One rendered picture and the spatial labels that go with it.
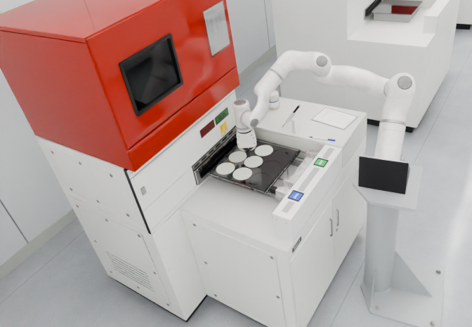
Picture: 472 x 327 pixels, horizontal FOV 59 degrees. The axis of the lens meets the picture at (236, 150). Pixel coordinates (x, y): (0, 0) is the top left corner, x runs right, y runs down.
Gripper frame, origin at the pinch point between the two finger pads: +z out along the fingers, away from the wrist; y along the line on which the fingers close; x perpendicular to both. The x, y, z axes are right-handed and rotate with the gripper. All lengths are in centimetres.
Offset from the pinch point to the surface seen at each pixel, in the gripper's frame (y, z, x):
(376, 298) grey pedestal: 64, 90, -33
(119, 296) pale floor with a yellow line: -98, 92, -21
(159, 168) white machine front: -39, -19, -31
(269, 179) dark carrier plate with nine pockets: 10.6, 2.1, -21.1
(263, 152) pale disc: 7.9, 2.0, 1.5
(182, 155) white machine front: -30.4, -15.3, -17.8
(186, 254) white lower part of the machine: -39, 41, -32
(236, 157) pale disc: -7.1, 2.0, -0.6
